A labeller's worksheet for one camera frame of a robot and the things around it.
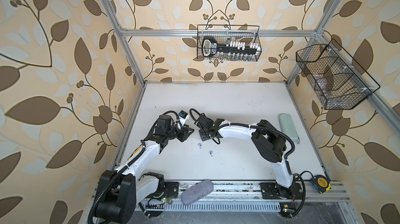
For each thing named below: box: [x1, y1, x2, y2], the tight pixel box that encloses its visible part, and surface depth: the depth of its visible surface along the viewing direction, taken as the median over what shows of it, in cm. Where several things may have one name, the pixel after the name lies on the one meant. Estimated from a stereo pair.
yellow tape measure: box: [310, 175, 332, 194], surface depth 75 cm
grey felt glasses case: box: [180, 179, 215, 206], surface depth 72 cm
